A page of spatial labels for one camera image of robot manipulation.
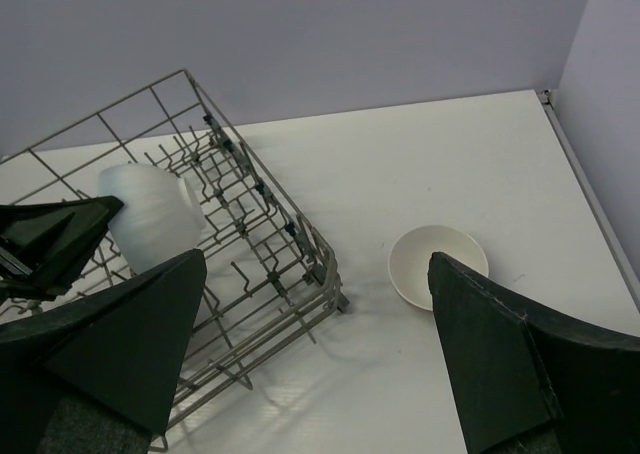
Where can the brown bottom bowl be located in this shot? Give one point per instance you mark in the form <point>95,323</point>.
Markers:
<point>408,260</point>

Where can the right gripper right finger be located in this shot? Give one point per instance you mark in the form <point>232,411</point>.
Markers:
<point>527,378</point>

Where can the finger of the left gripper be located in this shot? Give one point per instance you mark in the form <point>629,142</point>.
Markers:
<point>45,247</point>

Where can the white bowl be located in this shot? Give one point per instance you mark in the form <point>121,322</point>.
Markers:
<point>161,215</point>

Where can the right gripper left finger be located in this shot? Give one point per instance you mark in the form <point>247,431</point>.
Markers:
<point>99,375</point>

